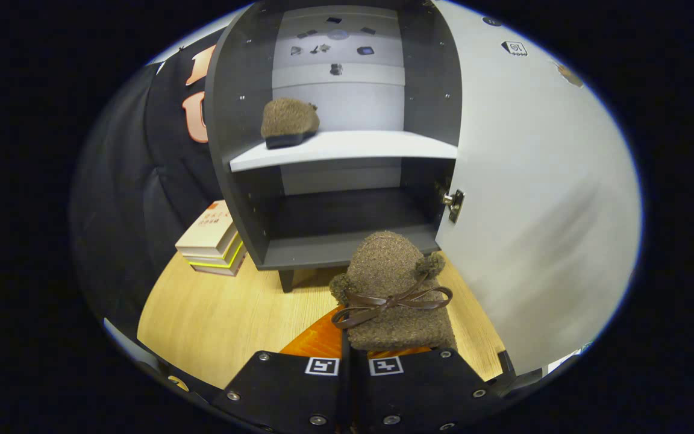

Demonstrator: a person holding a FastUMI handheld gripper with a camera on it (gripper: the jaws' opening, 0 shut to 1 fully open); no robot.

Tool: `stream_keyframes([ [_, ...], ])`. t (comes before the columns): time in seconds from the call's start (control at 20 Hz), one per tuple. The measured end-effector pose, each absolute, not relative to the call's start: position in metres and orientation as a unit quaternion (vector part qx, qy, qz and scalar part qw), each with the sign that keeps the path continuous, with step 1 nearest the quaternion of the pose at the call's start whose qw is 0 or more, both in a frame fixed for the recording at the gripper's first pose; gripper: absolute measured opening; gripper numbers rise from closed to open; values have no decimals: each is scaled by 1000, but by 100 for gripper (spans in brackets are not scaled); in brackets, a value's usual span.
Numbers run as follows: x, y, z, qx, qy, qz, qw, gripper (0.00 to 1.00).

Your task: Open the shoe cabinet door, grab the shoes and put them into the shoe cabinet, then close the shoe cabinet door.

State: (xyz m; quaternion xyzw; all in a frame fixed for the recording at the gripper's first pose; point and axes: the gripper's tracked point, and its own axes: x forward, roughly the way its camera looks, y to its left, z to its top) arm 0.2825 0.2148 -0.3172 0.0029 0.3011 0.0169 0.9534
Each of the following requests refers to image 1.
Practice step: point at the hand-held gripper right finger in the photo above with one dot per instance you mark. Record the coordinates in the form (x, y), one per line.
(419, 392)

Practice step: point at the beige cover book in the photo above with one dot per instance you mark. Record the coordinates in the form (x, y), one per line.
(208, 232)

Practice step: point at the black backdrop cloth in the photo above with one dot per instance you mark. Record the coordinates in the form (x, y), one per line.
(124, 211)

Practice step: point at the beige shoe cabinet door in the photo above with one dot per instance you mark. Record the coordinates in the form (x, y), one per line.
(534, 181)

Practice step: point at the grey cover book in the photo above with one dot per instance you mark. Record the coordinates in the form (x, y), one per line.
(220, 271)

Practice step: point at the grey shoe cabinet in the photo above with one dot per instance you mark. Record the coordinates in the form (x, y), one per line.
(323, 247)

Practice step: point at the brown fuzzy shoe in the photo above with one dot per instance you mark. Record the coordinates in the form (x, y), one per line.
(389, 265)
(287, 120)

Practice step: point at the yellow edged book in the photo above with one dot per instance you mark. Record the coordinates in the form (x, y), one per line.
(217, 261)

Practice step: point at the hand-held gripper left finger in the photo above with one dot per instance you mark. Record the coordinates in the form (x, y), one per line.
(287, 392)

